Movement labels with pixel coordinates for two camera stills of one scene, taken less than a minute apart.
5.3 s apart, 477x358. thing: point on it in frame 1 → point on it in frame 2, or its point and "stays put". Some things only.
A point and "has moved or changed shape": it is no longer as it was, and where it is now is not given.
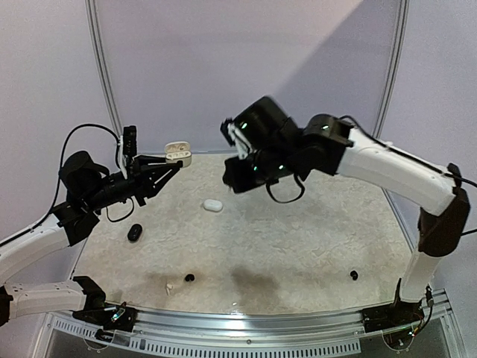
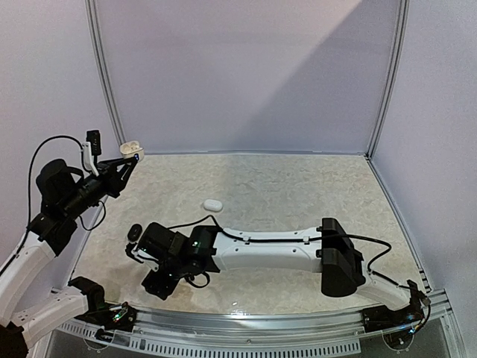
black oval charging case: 135,232 stays put
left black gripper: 141,177 → 113,181
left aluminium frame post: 92,19 stays put
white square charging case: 178,151 has moved or changed shape
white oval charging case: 212,204 stays put
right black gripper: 231,174 → 147,271
